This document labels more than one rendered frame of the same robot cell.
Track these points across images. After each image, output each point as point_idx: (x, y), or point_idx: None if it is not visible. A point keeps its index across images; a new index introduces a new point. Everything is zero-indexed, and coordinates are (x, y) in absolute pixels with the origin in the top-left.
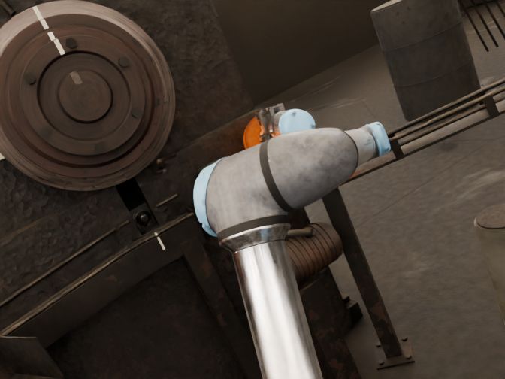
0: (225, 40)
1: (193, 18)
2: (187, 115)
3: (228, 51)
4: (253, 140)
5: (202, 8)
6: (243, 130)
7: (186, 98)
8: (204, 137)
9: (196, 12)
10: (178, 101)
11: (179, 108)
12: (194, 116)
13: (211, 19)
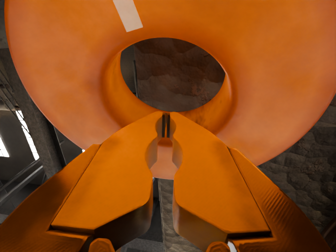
0: (162, 212)
1: (196, 249)
2: (300, 158)
3: (164, 201)
4: (262, 129)
5: (178, 250)
6: (213, 93)
7: (278, 181)
8: (331, 126)
9: (188, 251)
10: (296, 185)
11: (306, 175)
12: (288, 150)
13: (171, 238)
